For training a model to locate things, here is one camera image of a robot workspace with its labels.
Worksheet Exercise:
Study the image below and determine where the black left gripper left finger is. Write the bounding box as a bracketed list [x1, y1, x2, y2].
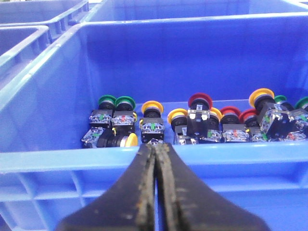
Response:
[56, 144, 155, 231]

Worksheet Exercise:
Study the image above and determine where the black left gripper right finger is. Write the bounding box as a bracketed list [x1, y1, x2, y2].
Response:
[154, 143, 270, 231]

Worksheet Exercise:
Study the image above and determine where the yellow push button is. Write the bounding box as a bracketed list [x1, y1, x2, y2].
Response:
[248, 88, 296, 141]
[167, 108, 198, 145]
[140, 101, 165, 143]
[81, 127, 138, 148]

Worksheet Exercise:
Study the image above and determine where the yellow push button lying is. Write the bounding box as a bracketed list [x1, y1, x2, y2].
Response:
[81, 127, 138, 148]

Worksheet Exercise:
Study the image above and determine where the yellow push button hidden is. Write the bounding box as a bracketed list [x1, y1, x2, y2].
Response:
[199, 107, 222, 143]

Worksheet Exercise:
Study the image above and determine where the red push button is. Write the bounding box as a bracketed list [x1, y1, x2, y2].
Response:
[239, 108, 268, 142]
[220, 106, 249, 143]
[187, 92, 213, 139]

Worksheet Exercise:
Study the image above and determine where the blue plastic source bin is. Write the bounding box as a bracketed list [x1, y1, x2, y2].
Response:
[0, 13, 308, 231]

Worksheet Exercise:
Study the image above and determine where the green push button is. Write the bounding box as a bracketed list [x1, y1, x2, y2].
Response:
[89, 94, 116, 128]
[112, 96, 137, 134]
[274, 95, 295, 111]

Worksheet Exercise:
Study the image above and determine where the red push button top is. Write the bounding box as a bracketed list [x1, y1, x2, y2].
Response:
[187, 92, 213, 139]

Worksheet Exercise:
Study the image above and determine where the green push button edge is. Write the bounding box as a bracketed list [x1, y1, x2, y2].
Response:
[292, 96, 308, 138]

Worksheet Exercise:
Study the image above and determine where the green push button right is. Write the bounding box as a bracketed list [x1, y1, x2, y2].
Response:
[274, 95, 295, 111]

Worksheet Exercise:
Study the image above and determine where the blue bin near left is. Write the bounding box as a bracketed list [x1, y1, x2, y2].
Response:
[0, 26, 50, 89]

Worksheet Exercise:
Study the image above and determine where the blue bin behind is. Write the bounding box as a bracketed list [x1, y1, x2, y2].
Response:
[80, 0, 308, 22]

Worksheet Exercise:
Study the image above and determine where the blue bin far left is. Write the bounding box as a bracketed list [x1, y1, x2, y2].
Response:
[0, 0, 89, 42]

